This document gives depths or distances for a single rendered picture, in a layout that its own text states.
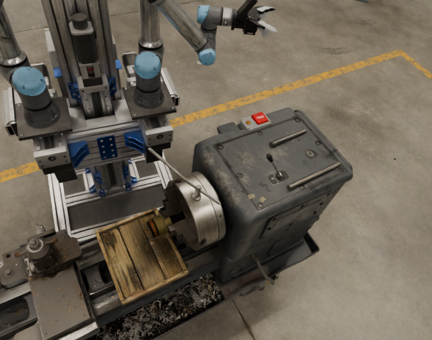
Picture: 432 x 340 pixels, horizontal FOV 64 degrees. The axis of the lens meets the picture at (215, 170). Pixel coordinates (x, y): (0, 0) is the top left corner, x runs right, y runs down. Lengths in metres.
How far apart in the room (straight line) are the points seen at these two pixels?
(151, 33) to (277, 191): 0.90
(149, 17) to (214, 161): 0.69
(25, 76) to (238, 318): 1.87
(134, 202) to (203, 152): 1.15
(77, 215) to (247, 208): 1.48
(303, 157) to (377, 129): 2.42
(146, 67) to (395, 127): 2.98
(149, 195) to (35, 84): 1.26
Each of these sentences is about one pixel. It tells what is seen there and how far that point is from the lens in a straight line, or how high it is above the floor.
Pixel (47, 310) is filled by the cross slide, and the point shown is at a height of 0.97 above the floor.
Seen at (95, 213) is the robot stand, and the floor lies 0.21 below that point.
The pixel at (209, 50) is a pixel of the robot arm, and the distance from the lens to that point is 1.55.
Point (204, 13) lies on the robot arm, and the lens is 1.62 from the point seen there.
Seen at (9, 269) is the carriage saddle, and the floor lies 0.92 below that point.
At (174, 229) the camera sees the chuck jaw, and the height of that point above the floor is 1.11.
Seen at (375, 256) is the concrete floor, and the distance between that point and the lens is 3.01.
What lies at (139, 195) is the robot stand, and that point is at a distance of 2.55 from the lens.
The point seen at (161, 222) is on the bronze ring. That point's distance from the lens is 1.42.
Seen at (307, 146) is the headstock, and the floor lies 1.26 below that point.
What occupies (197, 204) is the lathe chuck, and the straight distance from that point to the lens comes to 1.34.
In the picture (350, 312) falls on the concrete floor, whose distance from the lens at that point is 2.75.
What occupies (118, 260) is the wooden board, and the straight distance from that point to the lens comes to 1.62.
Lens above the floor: 2.38
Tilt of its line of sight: 53 degrees down
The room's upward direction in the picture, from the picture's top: 12 degrees clockwise
